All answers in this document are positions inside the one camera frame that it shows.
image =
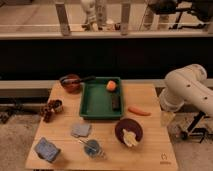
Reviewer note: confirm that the brown pot with handle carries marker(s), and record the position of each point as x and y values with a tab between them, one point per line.
72	82

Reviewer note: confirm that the yellow banana toy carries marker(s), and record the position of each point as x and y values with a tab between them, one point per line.
129	138

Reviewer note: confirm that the green plastic tray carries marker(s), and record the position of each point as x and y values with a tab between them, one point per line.
96	100

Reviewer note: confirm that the grey blue cloth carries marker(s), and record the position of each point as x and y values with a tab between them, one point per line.
81	129

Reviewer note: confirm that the orange fruit toy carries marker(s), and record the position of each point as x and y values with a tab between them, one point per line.
111	86

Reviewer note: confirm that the dark rectangular block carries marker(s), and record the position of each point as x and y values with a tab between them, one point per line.
115	102

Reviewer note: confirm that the purple bowl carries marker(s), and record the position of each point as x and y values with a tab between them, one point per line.
129	125

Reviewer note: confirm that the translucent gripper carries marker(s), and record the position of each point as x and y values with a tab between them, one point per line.
166	118

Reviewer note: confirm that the blue sponge block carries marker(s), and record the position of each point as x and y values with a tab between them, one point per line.
46	150

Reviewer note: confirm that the brown toy figure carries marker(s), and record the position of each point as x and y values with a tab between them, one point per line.
47	111

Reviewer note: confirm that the small metal cup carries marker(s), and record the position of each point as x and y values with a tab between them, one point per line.
57	106

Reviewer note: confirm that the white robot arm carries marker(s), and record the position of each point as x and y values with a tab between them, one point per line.
186	85

